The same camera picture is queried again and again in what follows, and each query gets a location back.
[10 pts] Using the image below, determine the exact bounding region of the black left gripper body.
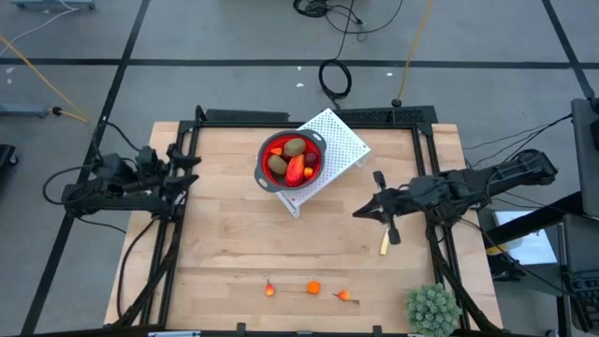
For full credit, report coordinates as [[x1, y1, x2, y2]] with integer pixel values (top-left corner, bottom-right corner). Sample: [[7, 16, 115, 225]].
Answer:
[[135, 144, 183, 200]]

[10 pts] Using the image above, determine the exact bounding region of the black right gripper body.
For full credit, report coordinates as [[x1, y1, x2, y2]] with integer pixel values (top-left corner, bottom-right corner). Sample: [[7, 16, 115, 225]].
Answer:
[[372, 170, 432, 246]]

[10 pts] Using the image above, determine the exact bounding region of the orange red mango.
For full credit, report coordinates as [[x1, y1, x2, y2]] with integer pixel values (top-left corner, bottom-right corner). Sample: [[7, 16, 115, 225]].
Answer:
[[285, 153, 307, 188]]

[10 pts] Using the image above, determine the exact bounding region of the red collapsible colander bowl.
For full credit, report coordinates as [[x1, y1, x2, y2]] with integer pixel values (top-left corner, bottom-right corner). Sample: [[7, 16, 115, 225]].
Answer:
[[254, 129, 328, 194]]

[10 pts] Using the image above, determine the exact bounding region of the brown kiwi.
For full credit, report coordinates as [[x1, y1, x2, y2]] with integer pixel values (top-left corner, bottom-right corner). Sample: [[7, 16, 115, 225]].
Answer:
[[283, 138, 308, 158], [267, 154, 289, 177]]

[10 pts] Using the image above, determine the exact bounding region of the white perforated metal stand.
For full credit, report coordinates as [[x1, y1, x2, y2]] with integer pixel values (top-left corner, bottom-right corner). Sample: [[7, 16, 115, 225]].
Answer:
[[274, 108, 372, 219]]

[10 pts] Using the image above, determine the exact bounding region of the black flat bar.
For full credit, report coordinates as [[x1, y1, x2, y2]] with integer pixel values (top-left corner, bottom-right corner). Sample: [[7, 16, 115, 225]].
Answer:
[[204, 109, 290, 124]]

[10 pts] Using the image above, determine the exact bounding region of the green artificial plant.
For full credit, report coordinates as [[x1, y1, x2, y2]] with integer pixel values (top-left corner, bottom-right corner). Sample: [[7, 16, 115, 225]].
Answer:
[[404, 283, 463, 337]]

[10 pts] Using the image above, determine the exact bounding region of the black diagonal beam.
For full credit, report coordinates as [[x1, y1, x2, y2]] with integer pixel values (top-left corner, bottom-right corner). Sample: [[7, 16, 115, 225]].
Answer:
[[484, 191, 586, 247]]

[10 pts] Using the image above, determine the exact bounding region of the grey stand base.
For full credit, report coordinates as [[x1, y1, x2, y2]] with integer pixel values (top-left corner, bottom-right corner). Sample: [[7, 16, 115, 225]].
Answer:
[[0, 103, 50, 119], [9, 0, 96, 11]]

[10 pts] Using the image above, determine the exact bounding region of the dark grey panel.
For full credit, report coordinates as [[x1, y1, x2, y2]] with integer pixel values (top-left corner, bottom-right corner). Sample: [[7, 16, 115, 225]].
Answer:
[[559, 212, 599, 275]]

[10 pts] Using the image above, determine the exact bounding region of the grey rounded panel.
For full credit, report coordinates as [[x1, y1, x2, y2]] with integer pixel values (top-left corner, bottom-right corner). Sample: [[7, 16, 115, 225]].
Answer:
[[569, 96, 599, 219]]

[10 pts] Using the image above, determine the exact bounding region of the black keyboard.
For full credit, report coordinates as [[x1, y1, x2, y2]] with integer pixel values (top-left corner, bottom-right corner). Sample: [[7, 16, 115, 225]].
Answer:
[[561, 269, 599, 334]]

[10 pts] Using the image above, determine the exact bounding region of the black table frame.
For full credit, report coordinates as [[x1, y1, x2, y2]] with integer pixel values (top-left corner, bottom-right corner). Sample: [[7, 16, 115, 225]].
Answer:
[[110, 119, 504, 337]]

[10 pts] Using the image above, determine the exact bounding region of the black perforated frame plate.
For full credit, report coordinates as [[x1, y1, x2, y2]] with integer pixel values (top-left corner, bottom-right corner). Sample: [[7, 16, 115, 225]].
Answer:
[[334, 105, 439, 137]]

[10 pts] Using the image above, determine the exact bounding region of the yellow hanging cable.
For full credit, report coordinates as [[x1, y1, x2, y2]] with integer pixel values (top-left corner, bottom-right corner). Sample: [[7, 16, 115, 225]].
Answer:
[[395, 0, 436, 108]]

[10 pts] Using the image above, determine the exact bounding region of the black coiled floor cable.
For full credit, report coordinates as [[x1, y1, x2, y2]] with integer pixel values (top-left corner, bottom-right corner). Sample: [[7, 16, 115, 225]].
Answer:
[[317, 18, 357, 111]]

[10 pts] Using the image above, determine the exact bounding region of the yellow cable with black plug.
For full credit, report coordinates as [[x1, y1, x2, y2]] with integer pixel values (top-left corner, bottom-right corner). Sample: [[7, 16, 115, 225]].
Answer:
[[0, 35, 91, 125]]

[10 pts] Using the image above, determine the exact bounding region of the thin black cable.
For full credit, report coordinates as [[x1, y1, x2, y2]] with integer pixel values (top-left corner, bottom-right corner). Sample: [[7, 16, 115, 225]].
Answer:
[[462, 112, 574, 183]]

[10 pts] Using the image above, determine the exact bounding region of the white floor cable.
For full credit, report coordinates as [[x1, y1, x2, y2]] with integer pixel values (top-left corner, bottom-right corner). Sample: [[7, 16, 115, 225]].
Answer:
[[0, 0, 80, 46]]

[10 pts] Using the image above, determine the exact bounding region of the black cable bundle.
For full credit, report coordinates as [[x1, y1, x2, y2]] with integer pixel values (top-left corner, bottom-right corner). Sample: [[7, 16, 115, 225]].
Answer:
[[292, 0, 406, 43]]

